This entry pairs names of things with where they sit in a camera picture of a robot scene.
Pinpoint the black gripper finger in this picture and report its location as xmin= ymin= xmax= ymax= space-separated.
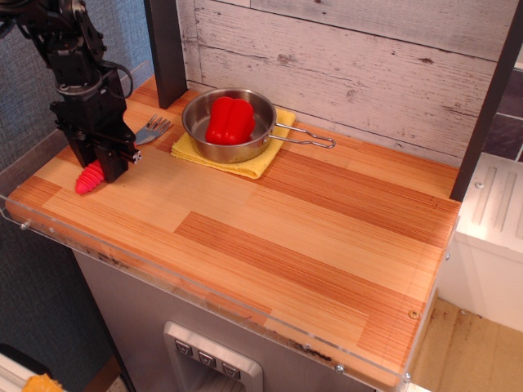
xmin=68 ymin=137 xmax=97 ymax=168
xmin=95 ymin=145 xmax=128 ymax=183

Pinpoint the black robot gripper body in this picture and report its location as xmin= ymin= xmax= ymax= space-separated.
xmin=50 ymin=69 xmax=141 ymax=163

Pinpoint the red handled metal fork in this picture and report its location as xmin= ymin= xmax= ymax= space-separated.
xmin=74 ymin=114 xmax=173 ymax=195

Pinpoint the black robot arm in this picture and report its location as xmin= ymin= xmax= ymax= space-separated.
xmin=1 ymin=1 xmax=141 ymax=183

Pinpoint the small steel pan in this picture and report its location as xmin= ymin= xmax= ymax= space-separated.
xmin=181 ymin=88 xmax=336 ymax=163

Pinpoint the red bell pepper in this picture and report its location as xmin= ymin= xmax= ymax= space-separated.
xmin=205 ymin=96 xmax=255 ymax=145

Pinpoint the yellow folded cloth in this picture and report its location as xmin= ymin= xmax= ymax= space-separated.
xmin=171 ymin=107 xmax=296 ymax=180

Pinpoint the grey toy fridge cabinet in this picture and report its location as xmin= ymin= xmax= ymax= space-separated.
xmin=74 ymin=251 xmax=371 ymax=391

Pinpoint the silver dispenser button panel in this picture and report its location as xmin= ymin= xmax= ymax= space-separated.
xmin=163 ymin=321 xmax=264 ymax=391

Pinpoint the yellow object bottom left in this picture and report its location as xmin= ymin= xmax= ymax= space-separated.
xmin=21 ymin=374 xmax=64 ymax=392

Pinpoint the clear acrylic table guard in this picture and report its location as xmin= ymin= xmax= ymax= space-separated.
xmin=6 ymin=91 xmax=459 ymax=391

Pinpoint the white cabinet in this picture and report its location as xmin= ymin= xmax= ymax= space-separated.
xmin=437 ymin=154 xmax=522 ymax=331

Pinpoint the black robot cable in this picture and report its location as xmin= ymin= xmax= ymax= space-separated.
xmin=100 ymin=60 xmax=135 ymax=100

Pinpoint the dark vertical post left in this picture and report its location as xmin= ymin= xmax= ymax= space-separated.
xmin=144 ymin=0 xmax=187 ymax=109

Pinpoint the dark vertical post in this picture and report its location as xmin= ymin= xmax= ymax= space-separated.
xmin=450 ymin=1 xmax=522 ymax=202
xmin=144 ymin=0 xmax=187 ymax=109

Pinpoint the dark vertical post right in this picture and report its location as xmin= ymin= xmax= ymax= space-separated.
xmin=450 ymin=1 xmax=522 ymax=202

